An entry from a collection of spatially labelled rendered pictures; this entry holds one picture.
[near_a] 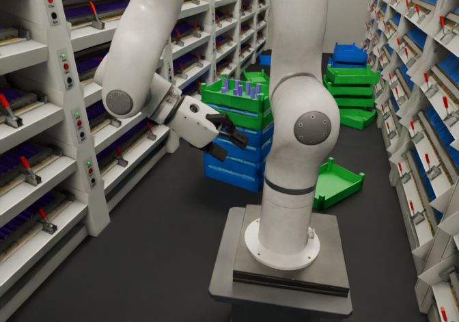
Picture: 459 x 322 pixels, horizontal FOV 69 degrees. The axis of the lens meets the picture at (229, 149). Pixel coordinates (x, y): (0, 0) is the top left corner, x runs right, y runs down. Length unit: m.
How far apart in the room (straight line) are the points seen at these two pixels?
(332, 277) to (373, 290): 0.44
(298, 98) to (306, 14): 0.14
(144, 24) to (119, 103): 0.14
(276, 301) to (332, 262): 0.17
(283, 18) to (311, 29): 0.05
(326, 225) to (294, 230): 0.20
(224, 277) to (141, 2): 0.61
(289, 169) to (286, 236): 0.18
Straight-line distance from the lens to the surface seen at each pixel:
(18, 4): 1.16
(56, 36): 1.15
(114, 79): 0.60
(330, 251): 0.90
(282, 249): 0.83
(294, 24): 0.62
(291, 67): 0.70
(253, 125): 1.42
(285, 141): 0.61
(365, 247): 1.40
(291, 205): 0.75
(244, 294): 0.82
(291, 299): 0.82
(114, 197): 1.56
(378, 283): 1.30
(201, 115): 0.67
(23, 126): 1.08
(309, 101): 0.59
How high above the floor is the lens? 0.92
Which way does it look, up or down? 29 degrees down
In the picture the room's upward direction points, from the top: straight up
